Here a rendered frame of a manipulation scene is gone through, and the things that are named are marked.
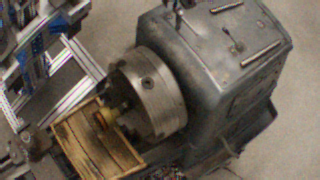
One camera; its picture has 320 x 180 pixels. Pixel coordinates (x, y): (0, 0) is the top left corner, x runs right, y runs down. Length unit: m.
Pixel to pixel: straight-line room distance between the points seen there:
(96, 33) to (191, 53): 1.62
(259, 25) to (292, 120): 1.42
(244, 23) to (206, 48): 0.24
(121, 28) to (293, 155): 1.62
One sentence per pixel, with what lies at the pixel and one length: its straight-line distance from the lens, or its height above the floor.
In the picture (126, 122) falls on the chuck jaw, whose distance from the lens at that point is 1.73.
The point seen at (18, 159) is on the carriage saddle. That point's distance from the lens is 1.95.
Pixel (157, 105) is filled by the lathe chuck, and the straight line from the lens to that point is 1.64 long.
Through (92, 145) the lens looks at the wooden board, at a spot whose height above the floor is 0.89.
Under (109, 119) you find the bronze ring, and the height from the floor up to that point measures 1.11.
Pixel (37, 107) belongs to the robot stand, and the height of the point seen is 0.21.
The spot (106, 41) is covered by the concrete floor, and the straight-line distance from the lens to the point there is 3.18.
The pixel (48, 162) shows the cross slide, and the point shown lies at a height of 0.97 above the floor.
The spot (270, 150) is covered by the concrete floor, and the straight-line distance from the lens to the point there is 2.99.
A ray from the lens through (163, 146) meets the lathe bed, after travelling 1.95.
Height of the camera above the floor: 2.69
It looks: 63 degrees down
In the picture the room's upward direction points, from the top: 8 degrees clockwise
